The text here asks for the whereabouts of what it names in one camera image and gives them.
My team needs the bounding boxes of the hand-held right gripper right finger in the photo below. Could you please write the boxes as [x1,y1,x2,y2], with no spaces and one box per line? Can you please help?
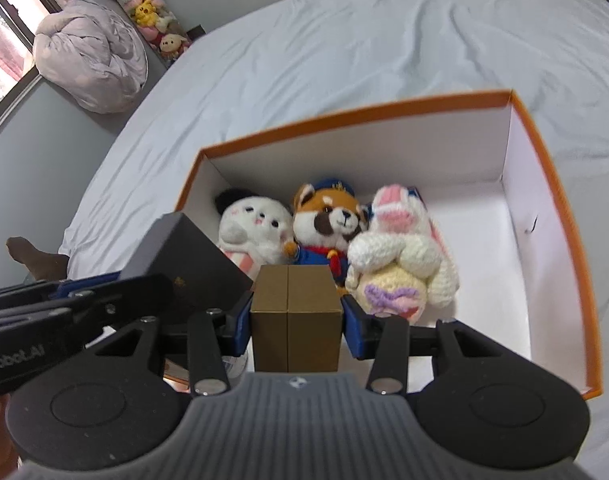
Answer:
[342,295,525,395]

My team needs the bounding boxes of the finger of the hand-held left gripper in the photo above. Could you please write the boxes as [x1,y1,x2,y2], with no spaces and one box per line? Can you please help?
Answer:
[0,271,122,306]
[0,274,174,338]

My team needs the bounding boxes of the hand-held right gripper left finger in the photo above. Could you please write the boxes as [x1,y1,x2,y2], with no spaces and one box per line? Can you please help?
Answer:
[92,291,255,395]

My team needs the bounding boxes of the gold brown box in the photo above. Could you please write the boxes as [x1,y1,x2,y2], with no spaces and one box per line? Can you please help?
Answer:
[250,265,344,373]

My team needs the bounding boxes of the black gift box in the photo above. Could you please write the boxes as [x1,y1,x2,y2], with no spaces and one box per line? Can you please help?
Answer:
[119,211,255,321]

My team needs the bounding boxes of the white crochet bunny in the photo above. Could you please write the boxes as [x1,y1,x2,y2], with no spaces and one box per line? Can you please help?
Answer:
[345,184,459,323]

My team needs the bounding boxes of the white plush with black ear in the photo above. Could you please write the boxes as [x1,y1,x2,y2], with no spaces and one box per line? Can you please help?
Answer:
[214,187,295,266]

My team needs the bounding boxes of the red panda plush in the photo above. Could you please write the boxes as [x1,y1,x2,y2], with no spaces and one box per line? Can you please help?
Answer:
[283,177,370,293]

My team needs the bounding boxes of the orange cardboard box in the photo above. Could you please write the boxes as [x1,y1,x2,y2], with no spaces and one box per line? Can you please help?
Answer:
[162,89,604,401]

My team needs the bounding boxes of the brown left sock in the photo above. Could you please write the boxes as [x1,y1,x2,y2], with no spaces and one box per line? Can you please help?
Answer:
[6,236,71,281]

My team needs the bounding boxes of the pale pink duvet bundle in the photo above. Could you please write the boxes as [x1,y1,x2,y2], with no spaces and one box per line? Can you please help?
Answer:
[33,0,149,115]

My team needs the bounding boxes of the clear tube of plush toys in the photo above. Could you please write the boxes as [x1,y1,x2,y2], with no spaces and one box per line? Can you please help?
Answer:
[82,0,194,61]

